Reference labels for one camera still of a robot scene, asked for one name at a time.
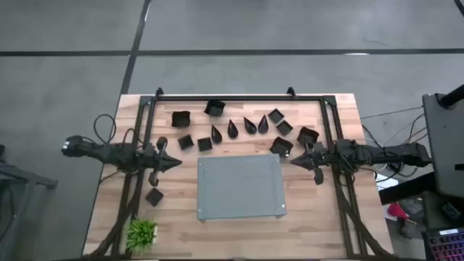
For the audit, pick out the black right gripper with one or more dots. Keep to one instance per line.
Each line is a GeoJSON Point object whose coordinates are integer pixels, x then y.
{"type": "Point", "coordinates": [317, 159]}

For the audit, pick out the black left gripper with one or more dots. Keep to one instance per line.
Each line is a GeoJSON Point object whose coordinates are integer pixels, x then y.
{"type": "Point", "coordinates": [155, 161]}

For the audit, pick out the backlit keyboard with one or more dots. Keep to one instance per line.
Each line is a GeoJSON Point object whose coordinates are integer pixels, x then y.
{"type": "Point", "coordinates": [446, 246]}

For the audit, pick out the large black wavy plate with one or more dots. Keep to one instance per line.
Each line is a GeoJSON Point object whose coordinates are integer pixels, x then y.
{"type": "Point", "coordinates": [308, 135]}
{"type": "Point", "coordinates": [181, 119]}
{"type": "Point", "coordinates": [214, 108]}
{"type": "Point", "coordinates": [281, 146]}

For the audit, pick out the grey metal cabinet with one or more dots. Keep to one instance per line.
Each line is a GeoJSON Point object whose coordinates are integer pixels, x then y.
{"type": "Point", "coordinates": [447, 145]}

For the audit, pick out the green potted plant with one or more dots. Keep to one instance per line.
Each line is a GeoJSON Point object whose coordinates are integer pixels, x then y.
{"type": "Point", "coordinates": [140, 235]}

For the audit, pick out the black teardrop plate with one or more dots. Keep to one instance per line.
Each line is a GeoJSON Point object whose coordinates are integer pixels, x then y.
{"type": "Point", "coordinates": [250, 127]}
{"type": "Point", "coordinates": [232, 131]}
{"type": "Point", "coordinates": [216, 136]}
{"type": "Point", "coordinates": [263, 126]}

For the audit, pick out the small black square plate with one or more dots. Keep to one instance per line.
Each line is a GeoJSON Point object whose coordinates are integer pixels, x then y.
{"type": "Point", "coordinates": [276, 115]}
{"type": "Point", "coordinates": [284, 127]}
{"type": "Point", "coordinates": [185, 142]}
{"type": "Point", "coordinates": [154, 196]}
{"type": "Point", "coordinates": [204, 144]}

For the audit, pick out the black pole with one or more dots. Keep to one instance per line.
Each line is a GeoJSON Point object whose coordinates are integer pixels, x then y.
{"type": "Point", "coordinates": [453, 96]}

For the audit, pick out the white paper sheet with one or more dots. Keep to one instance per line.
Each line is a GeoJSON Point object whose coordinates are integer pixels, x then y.
{"type": "Point", "coordinates": [386, 182]}

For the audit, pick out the grey metal stand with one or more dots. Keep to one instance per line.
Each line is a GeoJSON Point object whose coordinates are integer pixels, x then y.
{"type": "Point", "coordinates": [29, 178]}

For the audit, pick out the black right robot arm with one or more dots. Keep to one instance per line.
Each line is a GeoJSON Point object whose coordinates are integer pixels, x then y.
{"type": "Point", "coordinates": [380, 154]}

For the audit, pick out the black bar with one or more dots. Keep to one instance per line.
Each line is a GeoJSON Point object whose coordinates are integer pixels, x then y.
{"type": "Point", "coordinates": [406, 188]}

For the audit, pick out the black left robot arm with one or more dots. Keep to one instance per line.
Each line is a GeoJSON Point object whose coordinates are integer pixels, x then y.
{"type": "Point", "coordinates": [119, 155]}

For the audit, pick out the black aluminium frame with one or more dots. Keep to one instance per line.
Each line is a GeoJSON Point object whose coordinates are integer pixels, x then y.
{"type": "Point", "coordinates": [235, 98]}

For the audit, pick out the red object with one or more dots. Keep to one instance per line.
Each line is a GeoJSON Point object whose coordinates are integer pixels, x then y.
{"type": "Point", "coordinates": [396, 211]}

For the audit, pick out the grey perforated metal riser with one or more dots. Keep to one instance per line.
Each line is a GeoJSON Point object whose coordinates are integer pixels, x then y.
{"type": "Point", "coordinates": [239, 186]}

